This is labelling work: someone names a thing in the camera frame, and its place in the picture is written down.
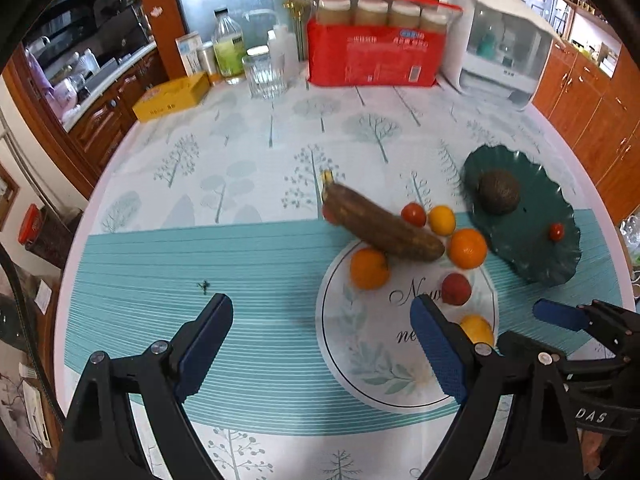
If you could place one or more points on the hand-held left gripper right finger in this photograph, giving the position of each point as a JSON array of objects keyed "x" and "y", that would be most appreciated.
[{"x": 440, "y": 350}]

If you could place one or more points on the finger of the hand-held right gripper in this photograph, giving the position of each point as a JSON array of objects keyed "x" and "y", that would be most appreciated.
[{"x": 560, "y": 315}]

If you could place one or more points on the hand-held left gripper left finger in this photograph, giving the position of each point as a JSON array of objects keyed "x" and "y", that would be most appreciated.
[{"x": 202, "y": 355}]

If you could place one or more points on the large yellow citrus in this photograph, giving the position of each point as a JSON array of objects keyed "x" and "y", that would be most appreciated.
[{"x": 475, "y": 327}]

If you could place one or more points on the red lychee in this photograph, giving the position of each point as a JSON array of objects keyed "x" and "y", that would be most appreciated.
[{"x": 456, "y": 289}]

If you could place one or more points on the dark green wavy plate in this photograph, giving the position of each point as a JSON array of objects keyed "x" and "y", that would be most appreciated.
[{"x": 520, "y": 255}]

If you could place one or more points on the orange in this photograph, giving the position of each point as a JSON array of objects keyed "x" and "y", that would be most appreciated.
[
  {"x": 467, "y": 247},
  {"x": 369, "y": 269}
]

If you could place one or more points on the small orange citrus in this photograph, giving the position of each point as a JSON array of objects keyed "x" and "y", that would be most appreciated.
[{"x": 442, "y": 220}]

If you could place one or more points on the cherry tomato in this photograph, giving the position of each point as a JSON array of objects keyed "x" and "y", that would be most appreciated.
[
  {"x": 413, "y": 214},
  {"x": 556, "y": 231}
]

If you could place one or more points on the brown overripe banana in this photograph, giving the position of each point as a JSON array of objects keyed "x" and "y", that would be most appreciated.
[{"x": 380, "y": 225}]

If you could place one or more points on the tree print tablecloth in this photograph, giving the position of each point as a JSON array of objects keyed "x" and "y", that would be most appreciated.
[{"x": 250, "y": 270}]

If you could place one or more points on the dark avocado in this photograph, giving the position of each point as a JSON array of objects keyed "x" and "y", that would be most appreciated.
[{"x": 499, "y": 191}]

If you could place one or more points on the red box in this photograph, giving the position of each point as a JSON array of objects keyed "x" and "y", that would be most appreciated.
[{"x": 30, "y": 222}]

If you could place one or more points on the wooden kitchen counter cabinet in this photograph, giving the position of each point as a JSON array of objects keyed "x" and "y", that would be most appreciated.
[{"x": 115, "y": 115}]

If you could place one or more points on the yellow cardboard box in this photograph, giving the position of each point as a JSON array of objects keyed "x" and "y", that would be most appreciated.
[{"x": 170, "y": 97}]

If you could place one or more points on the white countertop storage cabinet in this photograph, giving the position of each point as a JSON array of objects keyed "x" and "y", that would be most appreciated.
[{"x": 500, "y": 50}]

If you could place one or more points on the clear glass tumbler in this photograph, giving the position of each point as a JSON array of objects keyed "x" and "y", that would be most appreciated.
[{"x": 264, "y": 77}]

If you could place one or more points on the pink kitchen appliance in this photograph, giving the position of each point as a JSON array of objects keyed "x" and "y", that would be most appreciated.
[{"x": 62, "y": 97}]

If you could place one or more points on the metal can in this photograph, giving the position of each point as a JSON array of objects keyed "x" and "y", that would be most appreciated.
[{"x": 207, "y": 59}]

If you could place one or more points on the red pack of paper cups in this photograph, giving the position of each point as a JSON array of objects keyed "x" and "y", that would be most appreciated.
[{"x": 370, "y": 60}]

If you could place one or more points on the white and blue carton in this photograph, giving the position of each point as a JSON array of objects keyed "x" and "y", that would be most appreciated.
[{"x": 190, "y": 55}]

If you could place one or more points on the plastic bottle with green label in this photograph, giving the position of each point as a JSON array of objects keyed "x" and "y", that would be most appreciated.
[{"x": 230, "y": 52}]

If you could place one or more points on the white squeeze bottle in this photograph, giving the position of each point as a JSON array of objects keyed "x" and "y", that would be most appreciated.
[{"x": 282, "y": 52}]

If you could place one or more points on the wooden wall cabinets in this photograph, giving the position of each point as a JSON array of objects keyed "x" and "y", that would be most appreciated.
[{"x": 590, "y": 110}]

